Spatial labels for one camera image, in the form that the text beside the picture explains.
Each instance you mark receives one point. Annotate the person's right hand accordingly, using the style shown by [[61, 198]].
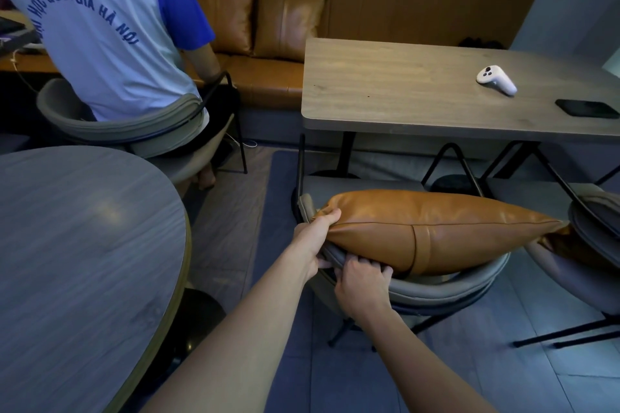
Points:
[[363, 291]]

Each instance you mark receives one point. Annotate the person's left hand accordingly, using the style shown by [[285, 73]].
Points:
[[311, 239]]

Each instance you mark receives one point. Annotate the person's left thumb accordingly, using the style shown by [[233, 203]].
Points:
[[329, 218]]

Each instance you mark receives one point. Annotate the person's right fingers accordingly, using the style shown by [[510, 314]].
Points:
[[368, 269]]

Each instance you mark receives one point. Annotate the brown leather cushion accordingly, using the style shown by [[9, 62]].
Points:
[[290, 25], [225, 16], [436, 228]]

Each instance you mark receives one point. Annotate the person's right forearm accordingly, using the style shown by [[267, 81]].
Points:
[[416, 369]]

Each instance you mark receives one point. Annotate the person's left forearm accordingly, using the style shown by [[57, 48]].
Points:
[[252, 330]]

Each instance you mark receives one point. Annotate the grey upholstered chair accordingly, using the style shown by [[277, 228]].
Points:
[[145, 127], [586, 253], [426, 289]]

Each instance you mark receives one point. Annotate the rectangular wooden table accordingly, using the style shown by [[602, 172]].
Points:
[[411, 88]]

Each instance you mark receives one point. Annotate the white handheld controller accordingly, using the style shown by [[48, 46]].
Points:
[[494, 78]]

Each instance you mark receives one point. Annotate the round grey wooden table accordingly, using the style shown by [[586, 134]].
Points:
[[82, 272]]

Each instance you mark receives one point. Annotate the black smartphone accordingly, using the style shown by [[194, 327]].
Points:
[[587, 108]]

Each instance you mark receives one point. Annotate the dark laptop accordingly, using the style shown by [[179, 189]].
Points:
[[14, 33]]

